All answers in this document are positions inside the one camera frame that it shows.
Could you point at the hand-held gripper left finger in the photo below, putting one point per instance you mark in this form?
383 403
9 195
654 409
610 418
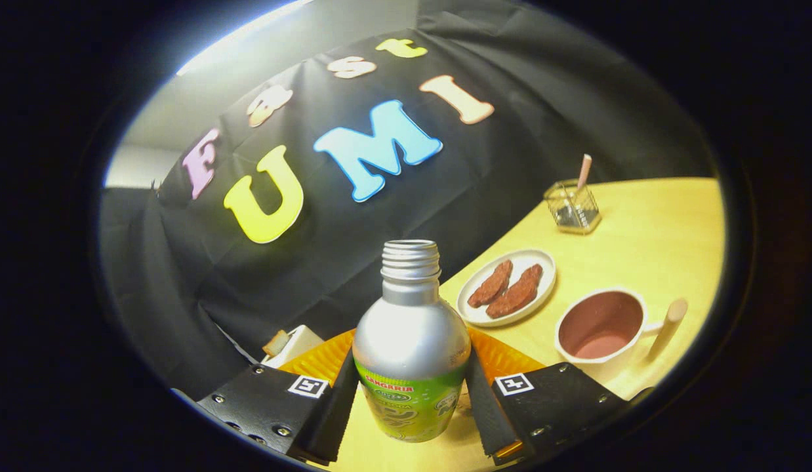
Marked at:
340 406

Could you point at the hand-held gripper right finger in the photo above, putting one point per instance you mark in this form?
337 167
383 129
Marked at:
488 413

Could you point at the silver green juice bottle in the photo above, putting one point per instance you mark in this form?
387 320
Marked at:
409 341

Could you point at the clear juice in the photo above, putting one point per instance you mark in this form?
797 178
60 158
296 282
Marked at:
603 346

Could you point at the white toaster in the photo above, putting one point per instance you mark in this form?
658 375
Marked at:
307 337

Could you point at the bread slice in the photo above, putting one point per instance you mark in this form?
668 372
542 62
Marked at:
275 343

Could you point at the brown meat piece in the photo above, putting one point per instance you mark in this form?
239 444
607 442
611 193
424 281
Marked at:
516 294
490 285

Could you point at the white oval plate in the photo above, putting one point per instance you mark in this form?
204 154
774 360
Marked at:
534 257

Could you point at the black backdrop cloth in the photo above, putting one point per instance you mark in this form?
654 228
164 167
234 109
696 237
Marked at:
412 210

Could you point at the wooden table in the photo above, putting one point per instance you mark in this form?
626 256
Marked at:
642 229

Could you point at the pink straw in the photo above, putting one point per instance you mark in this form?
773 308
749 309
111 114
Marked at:
584 172

